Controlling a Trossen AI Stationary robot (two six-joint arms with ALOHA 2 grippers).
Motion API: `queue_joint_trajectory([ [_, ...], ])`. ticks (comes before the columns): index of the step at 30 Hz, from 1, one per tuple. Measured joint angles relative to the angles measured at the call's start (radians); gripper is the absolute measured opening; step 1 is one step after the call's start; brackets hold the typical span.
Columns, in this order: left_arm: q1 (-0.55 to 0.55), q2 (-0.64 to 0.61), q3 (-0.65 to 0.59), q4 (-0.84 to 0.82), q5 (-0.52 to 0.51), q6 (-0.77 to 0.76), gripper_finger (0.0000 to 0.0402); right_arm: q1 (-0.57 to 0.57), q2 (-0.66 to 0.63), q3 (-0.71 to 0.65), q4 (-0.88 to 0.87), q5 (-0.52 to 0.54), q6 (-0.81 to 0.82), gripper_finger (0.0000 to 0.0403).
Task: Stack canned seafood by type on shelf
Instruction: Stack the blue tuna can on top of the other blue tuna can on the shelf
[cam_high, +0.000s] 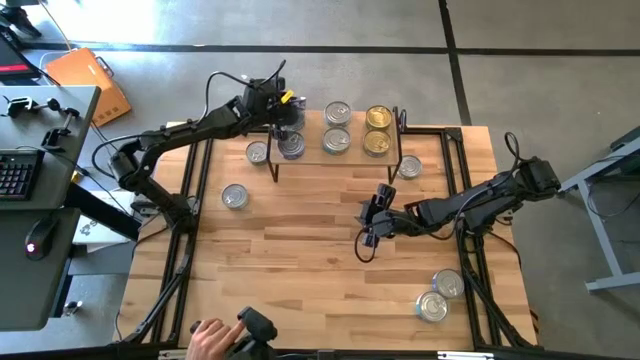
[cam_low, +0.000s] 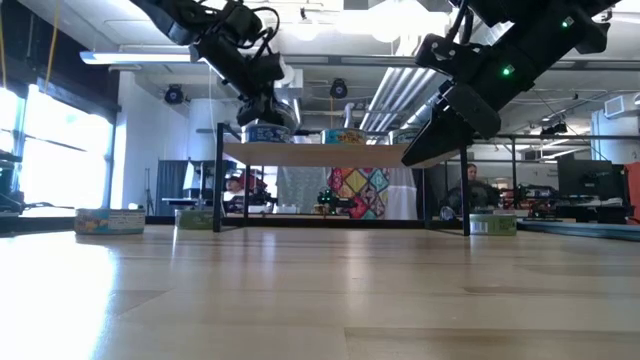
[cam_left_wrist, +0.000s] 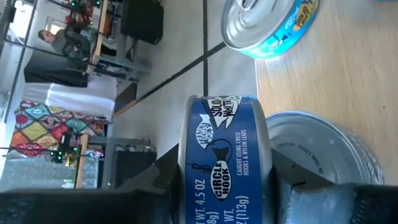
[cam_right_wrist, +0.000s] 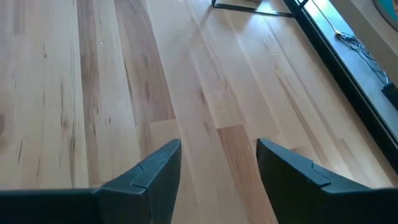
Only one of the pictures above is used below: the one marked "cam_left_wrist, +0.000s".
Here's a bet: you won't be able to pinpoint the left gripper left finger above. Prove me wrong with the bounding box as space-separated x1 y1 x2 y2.
0 144 182 224

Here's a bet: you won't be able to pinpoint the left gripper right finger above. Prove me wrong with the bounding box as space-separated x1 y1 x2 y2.
271 149 398 224

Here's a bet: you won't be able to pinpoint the blue label tuna can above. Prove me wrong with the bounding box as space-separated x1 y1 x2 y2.
177 95 274 224
266 111 385 187

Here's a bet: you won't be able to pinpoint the teal label tuna can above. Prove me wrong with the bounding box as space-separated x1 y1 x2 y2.
220 0 321 60

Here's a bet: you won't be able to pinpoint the wooden shelf black metal legs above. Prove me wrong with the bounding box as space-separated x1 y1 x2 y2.
254 0 398 187

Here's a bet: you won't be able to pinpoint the light wooden plank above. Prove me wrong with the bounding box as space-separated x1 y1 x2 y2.
75 133 90 190

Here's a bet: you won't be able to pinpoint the dark cabinet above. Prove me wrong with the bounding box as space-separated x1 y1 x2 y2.
114 151 157 189

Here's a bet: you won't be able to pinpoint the colourful patchwork quilt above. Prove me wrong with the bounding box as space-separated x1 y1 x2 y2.
10 99 109 158

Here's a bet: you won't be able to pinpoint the white cloth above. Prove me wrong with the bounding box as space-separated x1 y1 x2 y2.
23 74 118 122

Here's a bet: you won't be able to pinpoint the black table cloth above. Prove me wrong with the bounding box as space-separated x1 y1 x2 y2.
23 49 91 88

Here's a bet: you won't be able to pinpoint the person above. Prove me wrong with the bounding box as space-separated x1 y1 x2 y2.
37 27 91 60

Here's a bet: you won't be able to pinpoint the black monitor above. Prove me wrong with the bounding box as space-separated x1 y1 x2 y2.
120 0 165 45

